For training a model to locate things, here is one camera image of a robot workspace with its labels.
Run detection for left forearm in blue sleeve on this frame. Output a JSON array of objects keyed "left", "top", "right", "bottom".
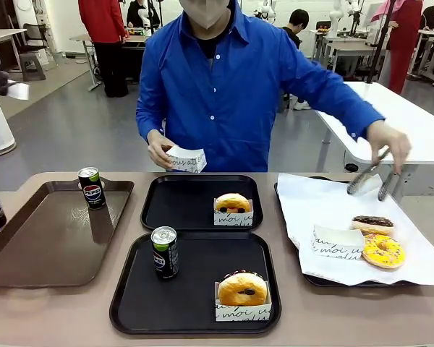
[{"left": 307, "top": 68, "right": 386, "bottom": 142}]

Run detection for black metal tongs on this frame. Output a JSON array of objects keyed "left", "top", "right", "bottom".
[{"left": 346, "top": 147, "right": 401, "bottom": 202}]

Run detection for white side table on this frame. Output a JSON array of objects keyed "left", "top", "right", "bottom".
[{"left": 315, "top": 81, "right": 434, "bottom": 168}]

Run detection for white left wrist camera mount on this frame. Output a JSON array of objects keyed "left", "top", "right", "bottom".
[{"left": 6, "top": 82, "right": 30, "bottom": 102}]

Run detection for yellow sprinkled donut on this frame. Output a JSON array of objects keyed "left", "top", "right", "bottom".
[{"left": 361, "top": 234, "right": 407, "bottom": 270}]

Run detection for brown plastic tray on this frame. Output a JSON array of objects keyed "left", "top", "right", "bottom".
[{"left": 0, "top": 179, "right": 135, "bottom": 289}]

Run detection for person in blue shirt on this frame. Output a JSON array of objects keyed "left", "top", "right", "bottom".
[{"left": 135, "top": 0, "right": 386, "bottom": 174}]

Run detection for person in red dress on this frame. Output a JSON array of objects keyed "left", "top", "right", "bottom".
[{"left": 370, "top": 0, "right": 425, "bottom": 95}]

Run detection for white paper liner sheet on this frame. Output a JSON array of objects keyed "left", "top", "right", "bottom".
[{"left": 276, "top": 172, "right": 434, "bottom": 286}]

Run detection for small black square tray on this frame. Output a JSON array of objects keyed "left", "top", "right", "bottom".
[{"left": 140, "top": 174, "right": 264, "bottom": 233}]

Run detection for beige face mask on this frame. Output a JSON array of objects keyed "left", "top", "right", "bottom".
[{"left": 178, "top": 0, "right": 233, "bottom": 30}]

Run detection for glazed donut with chocolate dots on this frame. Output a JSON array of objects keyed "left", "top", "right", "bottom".
[
  {"left": 216, "top": 268, "right": 269, "bottom": 307},
  {"left": 214, "top": 192, "right": 252, "bottom": 215}
]

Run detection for gray work table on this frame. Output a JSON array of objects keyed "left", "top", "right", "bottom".
[
  {"left": 69, "top": 33, "right": 148, "bottom": 93},
  {"left": 310, "top": 28, "right": 388, "bottom": 82}
]

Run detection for gray plastic stool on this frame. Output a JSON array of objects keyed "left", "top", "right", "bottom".
[{"left": 19, "top": 53, "right": 46, "bottom": 82}]

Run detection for black stand pole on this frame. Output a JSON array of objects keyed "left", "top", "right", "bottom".
[{"left": 365, "top": 0, "right": 399, "bottom": 85}]

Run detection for large black square tray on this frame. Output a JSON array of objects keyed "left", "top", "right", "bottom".
[{"left": 108, "top": 232, "right": 283, "bottom": 335}]

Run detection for person's right hand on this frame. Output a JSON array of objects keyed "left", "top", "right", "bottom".
[{"left": 146, "top": 129, "right": 176, "bottom": 171}]

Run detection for black tray under paper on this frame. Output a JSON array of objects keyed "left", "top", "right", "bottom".
[{"left": 273, "top": 176, "right": 420, "bottom": 288}]

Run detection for right forearm in blue sleeve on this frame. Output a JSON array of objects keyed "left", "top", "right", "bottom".
[{"left": 135, "top": 86, "right": 168, "bottom": 145}]

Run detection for seated person in black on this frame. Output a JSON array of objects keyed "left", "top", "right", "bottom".
[{"left": 281, "top": 9, "right": 312, "bottom": 111}]

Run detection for person in red top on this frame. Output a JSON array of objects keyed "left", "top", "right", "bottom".
[{"left": 77, "top": 0, "right": 129, "bottom": 99}]

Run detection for light wooden desk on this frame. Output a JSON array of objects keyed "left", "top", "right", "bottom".
[{"left": 0, "top": 28, "right": 28, "bottom": 73}]

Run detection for black office chair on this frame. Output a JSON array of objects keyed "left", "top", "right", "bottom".
[{"left": 21, "top": 22, "right": 50, "bottom": 55}]

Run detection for person's left hand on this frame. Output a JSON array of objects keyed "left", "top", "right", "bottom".
[{"left": 367, "top": 120, "right": 413, "bottom": 175}]

